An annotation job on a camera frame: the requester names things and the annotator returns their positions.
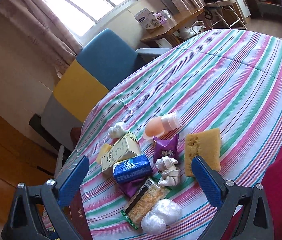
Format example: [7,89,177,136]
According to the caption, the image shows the small yellow sponge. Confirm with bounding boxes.
[95,144,112,165]

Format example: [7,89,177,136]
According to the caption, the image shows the purple snack packet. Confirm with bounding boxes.
[118,177,148,198]
[152,134,179,164]

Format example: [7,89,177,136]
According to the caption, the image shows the blue tissue pack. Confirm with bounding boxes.
[113,154,152,184]

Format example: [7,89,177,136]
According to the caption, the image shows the cracker packet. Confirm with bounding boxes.
[121,177,170,230]

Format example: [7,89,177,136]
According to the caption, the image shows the cream tea box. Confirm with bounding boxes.
[101,132,142,175]

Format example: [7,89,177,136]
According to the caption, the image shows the white wrapper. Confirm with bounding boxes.
[108,121,127,139]

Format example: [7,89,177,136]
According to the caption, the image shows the white plastic balls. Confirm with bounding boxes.
[141,198,182,235]

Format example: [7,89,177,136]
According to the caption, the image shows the large yellow sponge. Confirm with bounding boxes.
[184,128,221,177]

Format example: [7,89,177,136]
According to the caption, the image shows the white socks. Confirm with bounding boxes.
[156,156,180,187]

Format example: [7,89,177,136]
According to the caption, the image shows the peach silicone pump bottle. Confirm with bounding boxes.
[143,111,182,140]

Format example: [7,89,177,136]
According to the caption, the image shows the striped bed sheet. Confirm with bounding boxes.
[42,28,282,240]

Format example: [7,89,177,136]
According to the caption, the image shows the blue yellow grey headboard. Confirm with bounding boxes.
[29,29,168,152]

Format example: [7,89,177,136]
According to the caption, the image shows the pink curtain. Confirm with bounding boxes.
[0,0,82,78]

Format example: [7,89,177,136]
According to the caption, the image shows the wooden side table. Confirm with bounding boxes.
[140,8,204,47]

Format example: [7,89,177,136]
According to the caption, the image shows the white product box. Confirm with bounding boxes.
[134,8,161,30]

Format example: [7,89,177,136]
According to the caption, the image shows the white kettle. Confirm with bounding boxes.
[179,21,206,40]

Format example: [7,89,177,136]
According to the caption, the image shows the white folding chair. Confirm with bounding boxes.
[205,0,247,30]

